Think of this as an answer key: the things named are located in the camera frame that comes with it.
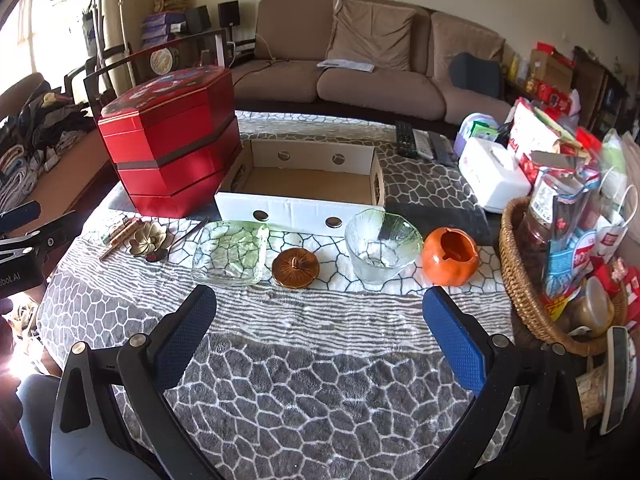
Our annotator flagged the pile of clothes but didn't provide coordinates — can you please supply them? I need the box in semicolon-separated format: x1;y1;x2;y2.
0;91;100;213

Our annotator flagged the brown cardboard box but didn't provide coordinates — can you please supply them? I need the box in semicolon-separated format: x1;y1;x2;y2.
529;48;575;93

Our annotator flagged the paper sheet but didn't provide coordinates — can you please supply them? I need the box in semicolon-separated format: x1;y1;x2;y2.
317;59;376;72

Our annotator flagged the dark wooden chair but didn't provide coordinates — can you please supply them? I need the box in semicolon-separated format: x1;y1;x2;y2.
63;29;229;109

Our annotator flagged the orange ceramic pot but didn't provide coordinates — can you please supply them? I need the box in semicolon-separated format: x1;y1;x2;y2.
421;227;480;287

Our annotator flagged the potted plant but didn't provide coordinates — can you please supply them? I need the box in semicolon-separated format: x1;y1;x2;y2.
79;0;110;57

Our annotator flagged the black remote control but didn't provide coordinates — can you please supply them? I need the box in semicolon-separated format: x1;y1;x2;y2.
394;121;419;160

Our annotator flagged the green chopsticks packet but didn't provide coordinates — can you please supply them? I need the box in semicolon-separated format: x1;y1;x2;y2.
101;219;127;245

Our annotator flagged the cork plate stand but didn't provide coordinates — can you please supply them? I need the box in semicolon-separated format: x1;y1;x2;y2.
575;364;609;422

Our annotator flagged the white cardboard box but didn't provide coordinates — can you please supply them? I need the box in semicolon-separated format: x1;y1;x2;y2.
214;139;386;232

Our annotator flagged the blue white snack bag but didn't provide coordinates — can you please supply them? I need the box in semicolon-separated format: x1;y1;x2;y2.
542;232;593;306

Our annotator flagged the round tin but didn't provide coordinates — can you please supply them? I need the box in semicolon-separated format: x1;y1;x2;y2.
149;46;181;77

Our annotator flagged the large brown sofa cushion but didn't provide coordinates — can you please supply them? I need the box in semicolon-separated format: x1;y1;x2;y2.
326;0;419;72

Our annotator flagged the dark wooden shelf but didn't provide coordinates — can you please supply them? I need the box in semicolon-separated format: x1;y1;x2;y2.
571;46;632;133

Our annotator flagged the red tiered gift box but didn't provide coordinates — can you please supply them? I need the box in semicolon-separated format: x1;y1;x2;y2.
96;66;243;219

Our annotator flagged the red white snack bag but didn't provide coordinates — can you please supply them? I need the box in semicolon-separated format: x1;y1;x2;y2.
506;97;568;173

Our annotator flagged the brown ceramic lid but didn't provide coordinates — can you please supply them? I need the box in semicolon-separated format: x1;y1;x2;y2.
271;249;321;291

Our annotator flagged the brown chopsticks packet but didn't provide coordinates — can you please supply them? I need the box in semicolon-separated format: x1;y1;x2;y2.
99;219;147;261

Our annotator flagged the grey remote control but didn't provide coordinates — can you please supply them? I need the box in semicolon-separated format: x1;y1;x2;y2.
427;132;457;167

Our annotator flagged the white paper bag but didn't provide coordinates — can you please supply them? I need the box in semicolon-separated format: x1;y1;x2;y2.
596;165;633;263

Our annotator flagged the golden lotus dish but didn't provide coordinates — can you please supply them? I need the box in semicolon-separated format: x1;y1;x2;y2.
124;224;170;258

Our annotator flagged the brown sofa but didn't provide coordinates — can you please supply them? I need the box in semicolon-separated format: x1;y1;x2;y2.
227;0;516;126

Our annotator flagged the blue grey pillow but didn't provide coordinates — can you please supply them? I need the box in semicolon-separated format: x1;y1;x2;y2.
448;52;503;99

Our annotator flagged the stack of purple boxes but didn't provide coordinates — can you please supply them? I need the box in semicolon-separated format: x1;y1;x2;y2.
141;11;187;47

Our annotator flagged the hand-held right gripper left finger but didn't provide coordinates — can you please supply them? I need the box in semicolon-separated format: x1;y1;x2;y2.
50;284;223;480

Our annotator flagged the decorated plate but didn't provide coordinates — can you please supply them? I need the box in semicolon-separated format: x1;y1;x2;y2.
599;326;637;436

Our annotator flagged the purple white plastic container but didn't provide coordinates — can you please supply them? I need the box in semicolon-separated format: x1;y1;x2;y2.
458;112;500;145

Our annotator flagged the wooden bench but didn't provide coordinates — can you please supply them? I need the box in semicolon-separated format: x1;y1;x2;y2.
27;127;120;246

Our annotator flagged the grey white printed blanket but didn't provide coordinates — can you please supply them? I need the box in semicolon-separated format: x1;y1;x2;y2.
36;110;526;480

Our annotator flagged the black speaker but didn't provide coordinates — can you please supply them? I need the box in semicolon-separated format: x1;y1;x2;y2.
185;5;211;34
217;1;241;27

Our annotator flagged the green square glass dish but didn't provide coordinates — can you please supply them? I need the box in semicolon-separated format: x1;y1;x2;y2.
191;221;271;287

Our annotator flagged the metal spoon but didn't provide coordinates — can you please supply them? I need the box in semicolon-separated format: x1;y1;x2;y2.
146;217;211;263

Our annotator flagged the person's leg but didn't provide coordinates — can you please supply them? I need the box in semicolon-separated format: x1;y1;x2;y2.
16;374;68;480

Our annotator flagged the clear plastic jar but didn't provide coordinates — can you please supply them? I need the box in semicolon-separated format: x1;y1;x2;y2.
516;170;587;263

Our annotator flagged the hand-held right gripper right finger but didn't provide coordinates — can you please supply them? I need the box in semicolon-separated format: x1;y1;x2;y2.
415;286;587;480

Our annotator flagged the silver remote control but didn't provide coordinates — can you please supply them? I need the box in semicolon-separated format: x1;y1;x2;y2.
412;130;434;162

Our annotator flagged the white tissue box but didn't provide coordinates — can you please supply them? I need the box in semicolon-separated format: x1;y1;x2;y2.
458;137;532;214

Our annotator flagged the wicker basket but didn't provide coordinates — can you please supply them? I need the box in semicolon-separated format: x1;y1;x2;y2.
499;197;630;357

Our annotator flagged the small brown lidded jar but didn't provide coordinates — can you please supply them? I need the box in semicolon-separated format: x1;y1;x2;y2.
572;277;617;336

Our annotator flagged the clear glass bowl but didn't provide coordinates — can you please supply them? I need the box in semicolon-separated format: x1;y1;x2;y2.
344;209;425;288

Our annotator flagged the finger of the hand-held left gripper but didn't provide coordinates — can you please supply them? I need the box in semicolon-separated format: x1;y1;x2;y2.
0;201;42;233
0;210;77;266

